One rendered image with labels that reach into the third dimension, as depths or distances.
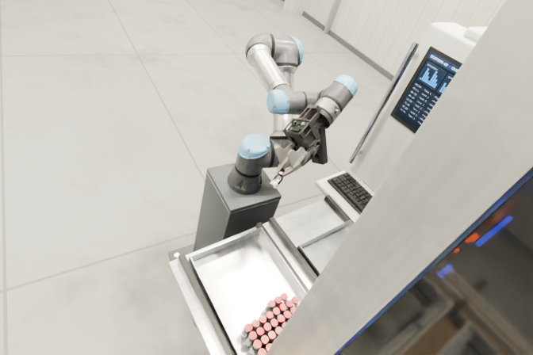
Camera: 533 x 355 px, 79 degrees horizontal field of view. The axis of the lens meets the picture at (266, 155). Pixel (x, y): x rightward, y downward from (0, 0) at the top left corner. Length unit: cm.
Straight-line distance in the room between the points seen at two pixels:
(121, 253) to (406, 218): 194
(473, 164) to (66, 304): 194
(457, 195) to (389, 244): 8
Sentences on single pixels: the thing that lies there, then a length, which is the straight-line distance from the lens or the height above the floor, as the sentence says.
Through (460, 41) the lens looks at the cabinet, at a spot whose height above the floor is 154.
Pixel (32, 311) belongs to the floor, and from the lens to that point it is 205.
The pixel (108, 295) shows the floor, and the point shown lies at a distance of 201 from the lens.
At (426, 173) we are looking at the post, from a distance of 25.
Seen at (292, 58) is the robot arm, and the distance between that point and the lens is 135.
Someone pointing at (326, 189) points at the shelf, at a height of 80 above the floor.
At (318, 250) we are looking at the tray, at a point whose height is 88.
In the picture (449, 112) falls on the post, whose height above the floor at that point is 171.
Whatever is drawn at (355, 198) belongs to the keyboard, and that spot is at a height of 82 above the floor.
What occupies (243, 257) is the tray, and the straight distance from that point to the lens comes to 109.
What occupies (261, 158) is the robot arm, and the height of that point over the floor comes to 98.
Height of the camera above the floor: 180
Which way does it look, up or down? 39 degrees down
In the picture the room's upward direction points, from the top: 18 degrees clockwise
